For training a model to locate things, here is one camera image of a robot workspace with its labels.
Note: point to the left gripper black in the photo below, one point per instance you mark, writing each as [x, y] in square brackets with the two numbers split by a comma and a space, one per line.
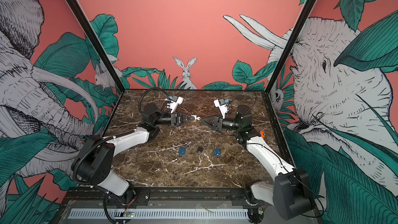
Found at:
[175, 120]

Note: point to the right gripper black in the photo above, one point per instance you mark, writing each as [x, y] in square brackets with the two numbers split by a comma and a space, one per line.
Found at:
[218, 120]

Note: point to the brass padlock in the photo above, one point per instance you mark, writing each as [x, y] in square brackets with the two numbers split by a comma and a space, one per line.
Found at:
[196, 118]

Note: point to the blue padlock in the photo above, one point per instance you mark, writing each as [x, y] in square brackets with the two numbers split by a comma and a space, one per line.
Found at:
[217, 152]
[181, 152]

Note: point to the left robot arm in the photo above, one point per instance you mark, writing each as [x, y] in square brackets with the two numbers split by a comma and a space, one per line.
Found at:
[93, 165]

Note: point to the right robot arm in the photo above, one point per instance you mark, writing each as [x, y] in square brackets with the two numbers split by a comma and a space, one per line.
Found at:
[290, 194]

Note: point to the orange toy car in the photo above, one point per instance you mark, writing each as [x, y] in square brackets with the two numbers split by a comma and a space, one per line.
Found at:
[262, 134]

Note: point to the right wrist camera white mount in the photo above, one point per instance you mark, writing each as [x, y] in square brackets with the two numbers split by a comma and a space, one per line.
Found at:
[223, 105]

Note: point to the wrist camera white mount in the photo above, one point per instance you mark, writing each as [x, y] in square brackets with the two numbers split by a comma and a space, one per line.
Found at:
[173, 102]
[223, 105]

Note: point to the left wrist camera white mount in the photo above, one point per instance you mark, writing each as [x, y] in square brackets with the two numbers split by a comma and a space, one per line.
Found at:
[173, 102]

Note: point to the black mounting rail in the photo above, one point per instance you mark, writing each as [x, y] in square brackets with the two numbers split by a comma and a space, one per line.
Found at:
[146, 195]

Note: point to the white slotted cable duct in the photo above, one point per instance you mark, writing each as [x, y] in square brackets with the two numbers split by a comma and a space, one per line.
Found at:
[158, 213]

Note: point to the right black frame post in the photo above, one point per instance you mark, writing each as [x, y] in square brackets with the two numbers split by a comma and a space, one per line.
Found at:
[306, 10]

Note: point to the black frame post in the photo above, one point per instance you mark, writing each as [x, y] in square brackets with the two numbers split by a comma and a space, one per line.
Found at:
[306, 10]
[94, 40]

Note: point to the left black frame post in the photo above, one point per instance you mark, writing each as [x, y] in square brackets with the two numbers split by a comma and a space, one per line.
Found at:
[94, 40]

